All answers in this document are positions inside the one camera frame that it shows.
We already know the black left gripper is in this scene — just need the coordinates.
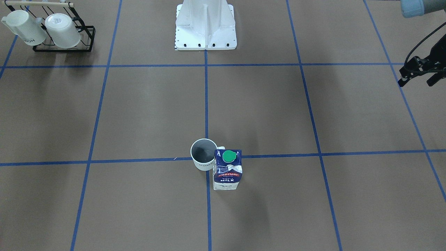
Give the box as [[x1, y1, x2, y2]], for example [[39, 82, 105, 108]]
[[397, 44, 446, 87]]

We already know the blue white milk carton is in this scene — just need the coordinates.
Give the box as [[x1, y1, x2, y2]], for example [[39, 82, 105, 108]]
[[212, 149, 243, 191]]

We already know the white ribbed mug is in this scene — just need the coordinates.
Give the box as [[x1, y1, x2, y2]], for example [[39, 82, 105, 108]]
[[190, 138, 225, 171]]

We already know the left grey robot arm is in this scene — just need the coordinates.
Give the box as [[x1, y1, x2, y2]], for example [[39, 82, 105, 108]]
[[397, 0, 446, 88]]

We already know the white mug on rack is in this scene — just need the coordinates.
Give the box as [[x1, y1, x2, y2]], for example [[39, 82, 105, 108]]
[[45, 13, 81, 49], [1, 10, 47, 46]]

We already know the wooden rod on rack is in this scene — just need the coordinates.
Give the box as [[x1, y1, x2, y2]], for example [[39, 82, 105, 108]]
[[2, 0, 75, 8]]

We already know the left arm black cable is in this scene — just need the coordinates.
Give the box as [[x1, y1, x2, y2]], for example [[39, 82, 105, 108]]
[[404, 22, 446, 65]]

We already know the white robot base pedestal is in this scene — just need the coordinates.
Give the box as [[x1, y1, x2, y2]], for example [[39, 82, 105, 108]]
[[174, 0, 237, 51]]

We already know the black wire mug rack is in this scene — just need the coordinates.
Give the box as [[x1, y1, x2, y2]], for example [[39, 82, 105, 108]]
[[20, 0, 96, 53]]

